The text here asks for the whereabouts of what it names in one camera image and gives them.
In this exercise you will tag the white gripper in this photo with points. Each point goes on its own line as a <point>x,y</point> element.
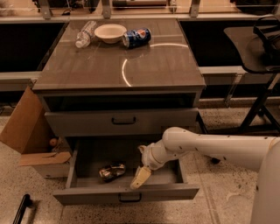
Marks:
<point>150,158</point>

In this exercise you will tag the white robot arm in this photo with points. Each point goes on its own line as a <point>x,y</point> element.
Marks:
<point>257,153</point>

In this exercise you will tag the open grey lower drawer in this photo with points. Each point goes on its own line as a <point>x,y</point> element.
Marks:
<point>91,153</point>

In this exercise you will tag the closed grey upper drawer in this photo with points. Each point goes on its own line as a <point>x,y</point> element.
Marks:
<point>119,122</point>

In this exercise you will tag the grey drawer cabinet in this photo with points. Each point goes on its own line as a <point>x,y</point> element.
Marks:
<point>162,74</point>

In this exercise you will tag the blue pepsi can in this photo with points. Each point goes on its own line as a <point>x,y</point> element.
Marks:
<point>137,37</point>

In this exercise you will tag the brown cardboard box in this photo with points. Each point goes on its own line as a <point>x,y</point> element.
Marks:
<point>29,133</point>

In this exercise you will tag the black metal floor bar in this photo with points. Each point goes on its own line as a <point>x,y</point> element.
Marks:
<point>25,202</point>

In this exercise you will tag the white paper bowl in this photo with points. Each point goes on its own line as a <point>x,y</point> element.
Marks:
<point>110,33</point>

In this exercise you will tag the clear plastic water bottle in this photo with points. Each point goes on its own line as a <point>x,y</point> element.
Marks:
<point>86,35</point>

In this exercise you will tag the black chair with tablet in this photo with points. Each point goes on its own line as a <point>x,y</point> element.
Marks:
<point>259,55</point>

